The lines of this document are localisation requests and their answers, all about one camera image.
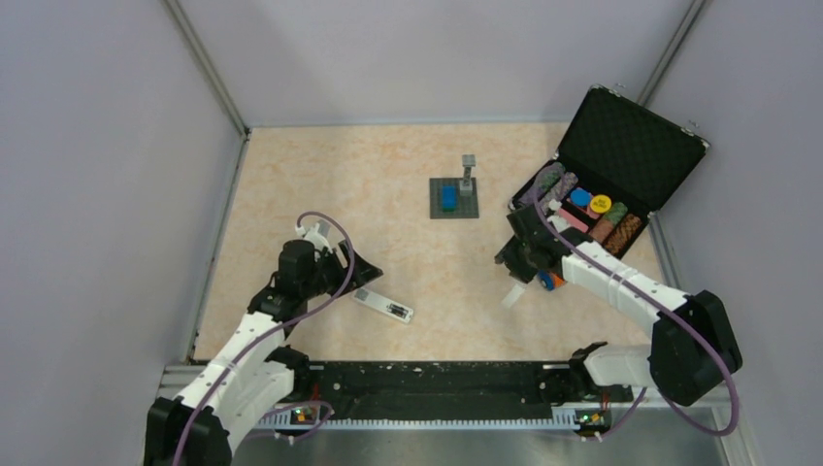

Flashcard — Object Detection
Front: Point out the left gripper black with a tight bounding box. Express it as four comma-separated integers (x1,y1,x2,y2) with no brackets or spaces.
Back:
302,239,382,299

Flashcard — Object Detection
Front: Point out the white remote battery cover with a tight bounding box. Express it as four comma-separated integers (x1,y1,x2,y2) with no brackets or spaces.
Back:
501,283,526,309

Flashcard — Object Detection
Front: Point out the white remote control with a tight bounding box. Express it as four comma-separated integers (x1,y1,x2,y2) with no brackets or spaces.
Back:
352,287,414,324

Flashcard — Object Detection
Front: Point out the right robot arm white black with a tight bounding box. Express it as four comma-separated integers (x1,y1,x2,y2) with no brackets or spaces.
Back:
495,207,742,406

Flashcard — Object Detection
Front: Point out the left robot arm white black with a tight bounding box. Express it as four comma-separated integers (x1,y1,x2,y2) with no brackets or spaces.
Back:
144,239,383,465

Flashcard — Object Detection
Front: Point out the colourful toy car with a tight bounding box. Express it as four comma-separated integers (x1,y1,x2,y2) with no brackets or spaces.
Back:
537,271,565,291

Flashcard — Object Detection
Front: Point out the pink card deck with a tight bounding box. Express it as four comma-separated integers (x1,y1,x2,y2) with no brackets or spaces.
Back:
556,208,590,233

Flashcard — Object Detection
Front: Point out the blue round chip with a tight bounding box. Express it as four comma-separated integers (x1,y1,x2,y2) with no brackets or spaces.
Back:
570,188,592,209

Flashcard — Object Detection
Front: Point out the grey lego baseplate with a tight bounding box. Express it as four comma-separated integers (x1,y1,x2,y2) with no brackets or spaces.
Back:
429,178,479,219

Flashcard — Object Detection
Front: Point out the yellow dealer button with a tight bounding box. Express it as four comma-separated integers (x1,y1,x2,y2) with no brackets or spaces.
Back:
587,194,612,216

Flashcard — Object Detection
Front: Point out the blue lego brick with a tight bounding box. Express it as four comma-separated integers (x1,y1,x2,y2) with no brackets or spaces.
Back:
440,185,458,212

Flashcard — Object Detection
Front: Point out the grey lego tower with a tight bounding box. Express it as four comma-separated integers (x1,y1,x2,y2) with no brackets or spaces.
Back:
459,154,477,196

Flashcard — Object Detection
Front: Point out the black poker chip case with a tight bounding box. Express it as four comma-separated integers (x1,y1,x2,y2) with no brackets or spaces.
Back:
538,84,709,257

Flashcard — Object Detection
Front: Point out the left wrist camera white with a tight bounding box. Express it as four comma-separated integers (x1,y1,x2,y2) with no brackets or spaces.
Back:
295,219,336,253

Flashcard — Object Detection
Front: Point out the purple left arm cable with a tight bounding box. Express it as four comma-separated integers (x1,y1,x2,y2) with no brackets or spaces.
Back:
170,211,357,466

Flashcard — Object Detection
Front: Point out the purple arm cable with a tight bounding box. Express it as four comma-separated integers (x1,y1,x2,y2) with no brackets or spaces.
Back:
531,168,741,439
170,211,357,466

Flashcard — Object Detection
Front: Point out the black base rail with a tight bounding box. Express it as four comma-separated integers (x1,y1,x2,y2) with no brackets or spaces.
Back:
284,361,634,421

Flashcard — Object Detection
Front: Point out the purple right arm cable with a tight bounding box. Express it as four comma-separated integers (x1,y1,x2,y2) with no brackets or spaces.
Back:
531,168,741,439

